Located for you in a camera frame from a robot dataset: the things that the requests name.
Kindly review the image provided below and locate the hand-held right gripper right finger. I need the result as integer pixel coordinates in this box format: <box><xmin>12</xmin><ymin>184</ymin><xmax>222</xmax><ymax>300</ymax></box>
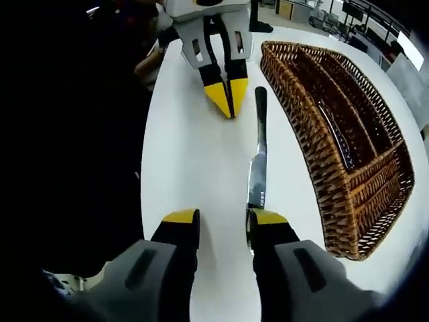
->
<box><xmin>246</xmin><ymin>207</ymin><xmax>363</xmax><ymax>322</ymax></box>

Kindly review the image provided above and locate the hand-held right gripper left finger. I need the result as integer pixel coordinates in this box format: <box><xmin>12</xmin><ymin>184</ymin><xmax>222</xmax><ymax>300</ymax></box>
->
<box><xmin>99</xmin><ymin>207</ymin><xmax>201</xmax><ymax>322</ymax></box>

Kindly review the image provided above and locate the steel table knife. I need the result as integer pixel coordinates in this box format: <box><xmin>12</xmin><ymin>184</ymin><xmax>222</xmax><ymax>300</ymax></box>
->
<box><xmin>316</xmin><ymin>98</ymin><xmax>355</xmax><ymax>171</ymax></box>
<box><xmin>246</xmin><ymin>86</ymin><xmax>269</xmax><ymax>216</ymax></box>

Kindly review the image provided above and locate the brown wicker utensil storage tray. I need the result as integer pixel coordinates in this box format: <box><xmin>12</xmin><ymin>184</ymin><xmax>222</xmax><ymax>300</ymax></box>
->
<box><xmin>260</xmin><ymin>40</ymin><xmax>416</xmax><ymax>262</ymax></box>

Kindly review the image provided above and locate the person's left hand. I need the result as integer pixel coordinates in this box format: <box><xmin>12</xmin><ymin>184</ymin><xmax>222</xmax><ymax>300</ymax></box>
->
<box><xmin>133</xmin><ymin>43</ymin><xmax>168</xmax><ymax>81</ymax></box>

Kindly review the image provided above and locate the black floor stand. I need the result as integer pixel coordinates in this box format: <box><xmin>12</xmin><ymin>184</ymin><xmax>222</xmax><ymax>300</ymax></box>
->
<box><xmin>249</xmin><ymin>0</ymin><xmax>275</xmax><ymax>34</ymax></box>

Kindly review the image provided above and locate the person's dark clothing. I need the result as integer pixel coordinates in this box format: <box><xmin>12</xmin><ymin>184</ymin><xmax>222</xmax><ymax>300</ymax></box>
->
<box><xmin>0</xmin><ymin>0</ymin><xmax>168</xmax><ymax>279</ymax></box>

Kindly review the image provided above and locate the large white office chair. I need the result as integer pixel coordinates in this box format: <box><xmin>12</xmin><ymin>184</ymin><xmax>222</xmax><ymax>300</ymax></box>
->
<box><xmin>384</xmin><ymin>51</ymin><xmax>429</xmax><ymax>125</ymax></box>

